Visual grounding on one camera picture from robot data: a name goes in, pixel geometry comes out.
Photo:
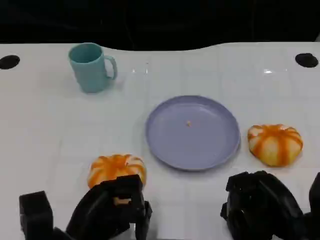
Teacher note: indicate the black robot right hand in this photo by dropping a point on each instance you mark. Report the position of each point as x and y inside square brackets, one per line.
[262, 205]

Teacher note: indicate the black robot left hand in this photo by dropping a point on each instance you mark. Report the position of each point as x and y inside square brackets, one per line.
[100, 210]

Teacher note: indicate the orange white toy bread roll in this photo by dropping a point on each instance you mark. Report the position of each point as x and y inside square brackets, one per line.
[112, 166]
[275, 145]

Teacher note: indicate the lilac plate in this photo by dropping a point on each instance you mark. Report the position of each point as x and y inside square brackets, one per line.
[192, 142]

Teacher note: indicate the small orange crumb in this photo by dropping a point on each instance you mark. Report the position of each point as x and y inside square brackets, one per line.
[189, 123]

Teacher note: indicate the pale green mug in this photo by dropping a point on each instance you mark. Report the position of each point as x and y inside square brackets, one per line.
[88, 72]

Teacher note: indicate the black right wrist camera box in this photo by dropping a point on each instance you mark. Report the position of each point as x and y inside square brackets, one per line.
[315, 195]

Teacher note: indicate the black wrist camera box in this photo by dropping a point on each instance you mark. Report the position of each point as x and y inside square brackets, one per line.
[35, 212]
[315, 195]

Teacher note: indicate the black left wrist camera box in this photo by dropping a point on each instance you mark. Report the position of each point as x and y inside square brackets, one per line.
[35, 212]

